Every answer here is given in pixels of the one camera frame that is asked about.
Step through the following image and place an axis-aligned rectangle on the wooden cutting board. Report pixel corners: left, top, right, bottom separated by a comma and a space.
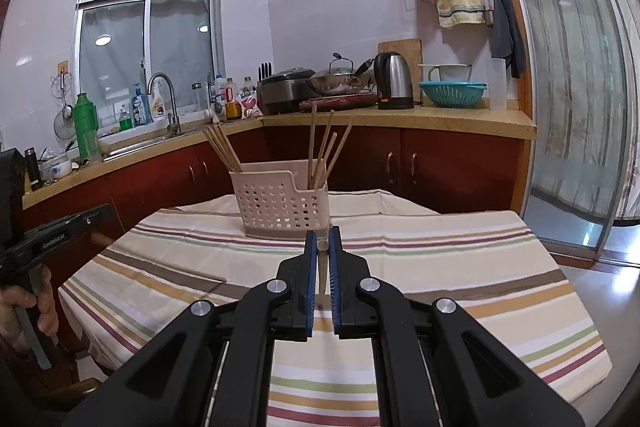
377, 38, 423, 80

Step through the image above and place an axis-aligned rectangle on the glass wok lid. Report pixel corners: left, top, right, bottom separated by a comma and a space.
328, 53, 355, 76

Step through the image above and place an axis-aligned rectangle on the steel kitchen faucet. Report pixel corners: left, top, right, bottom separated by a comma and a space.
147, 73, 182, 136

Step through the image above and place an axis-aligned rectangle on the steel kitchen sink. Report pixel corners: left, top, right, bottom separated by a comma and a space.
100, 122, 241, 160

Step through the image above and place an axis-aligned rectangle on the red kitchen cabinet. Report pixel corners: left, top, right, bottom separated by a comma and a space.
22, 124, 531, 268

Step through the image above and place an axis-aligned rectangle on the frosted glass sliding door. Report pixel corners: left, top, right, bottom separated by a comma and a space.
475, 0, 640, 265

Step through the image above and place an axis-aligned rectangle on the blue dish soap bottle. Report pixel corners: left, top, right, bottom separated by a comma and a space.
131, 83, 149, 126

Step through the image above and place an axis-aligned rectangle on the striped tablecloth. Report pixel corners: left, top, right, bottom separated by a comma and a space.
57, 189, 613, 427

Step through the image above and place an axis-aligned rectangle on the bunch of wooden chopsticks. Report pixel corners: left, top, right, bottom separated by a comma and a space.
202, 103, 355, 190

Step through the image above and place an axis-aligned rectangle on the pink perforated utensil basket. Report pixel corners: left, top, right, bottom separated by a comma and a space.
229, 159, 331, 239

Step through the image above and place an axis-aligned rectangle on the sliding kitchen window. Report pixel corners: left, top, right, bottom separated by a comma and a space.
74, 0, 221, 128

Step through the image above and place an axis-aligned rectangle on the teal plastic colander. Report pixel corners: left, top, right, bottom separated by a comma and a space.
419, 80, 488, 109

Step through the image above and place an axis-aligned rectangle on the pink white seasoning packet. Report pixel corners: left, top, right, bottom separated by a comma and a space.
240, 91, 263, 120

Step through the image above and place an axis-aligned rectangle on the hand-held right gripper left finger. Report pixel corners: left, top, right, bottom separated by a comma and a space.
62, 229, 318, 427

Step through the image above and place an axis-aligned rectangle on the slim wooden chopstick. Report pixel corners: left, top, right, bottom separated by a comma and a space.
318, 239, 330, 298

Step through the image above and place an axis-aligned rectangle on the steel electric kettle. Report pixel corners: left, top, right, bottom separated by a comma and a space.
373, 52, 415, 110

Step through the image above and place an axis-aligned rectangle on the white cup green handle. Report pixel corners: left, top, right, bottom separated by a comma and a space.
417, 63, 473, 84

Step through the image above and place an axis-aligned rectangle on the dark grey cloth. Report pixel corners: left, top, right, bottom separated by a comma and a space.
487, 0, 527, 79

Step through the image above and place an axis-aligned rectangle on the wooden kitchen countertop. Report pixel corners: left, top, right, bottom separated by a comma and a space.
22, 99, 537, 210

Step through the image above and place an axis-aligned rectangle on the red induction cooker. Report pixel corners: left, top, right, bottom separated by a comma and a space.
299, 93, 381, 112

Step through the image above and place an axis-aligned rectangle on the hanging mesh strainer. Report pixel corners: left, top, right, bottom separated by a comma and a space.
51, 69, 79, 142

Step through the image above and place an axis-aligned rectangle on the grey rice cooker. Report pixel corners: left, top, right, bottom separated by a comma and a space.
257, 66, 316, 115

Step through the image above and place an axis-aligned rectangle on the green plastic bottle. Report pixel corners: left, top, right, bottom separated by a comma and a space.
73, 93, 102, 162

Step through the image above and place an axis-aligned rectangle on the white spray bottle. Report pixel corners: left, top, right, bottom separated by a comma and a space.
150, 81, 168, 122

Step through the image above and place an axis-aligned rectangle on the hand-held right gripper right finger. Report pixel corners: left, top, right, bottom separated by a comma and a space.
327, 226, 586, 427

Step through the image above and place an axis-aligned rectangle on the black cylindrical bottle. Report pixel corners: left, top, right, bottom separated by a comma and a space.
24, 148, 42, 192

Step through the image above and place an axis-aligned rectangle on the white ceramic bowl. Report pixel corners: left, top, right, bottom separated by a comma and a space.
40, 154, 71, 184

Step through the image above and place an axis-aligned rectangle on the person's left hand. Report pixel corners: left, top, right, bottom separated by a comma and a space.
0, 266, 60, 353

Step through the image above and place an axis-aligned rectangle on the steel wok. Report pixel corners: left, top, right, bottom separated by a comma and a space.
305, 58, 376, 96

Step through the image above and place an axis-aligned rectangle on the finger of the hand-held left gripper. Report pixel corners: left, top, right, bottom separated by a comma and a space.
74, 203, 115, 239

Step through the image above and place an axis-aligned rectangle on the translucent plastic container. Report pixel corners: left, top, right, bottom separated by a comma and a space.
487, 58, 508, 111

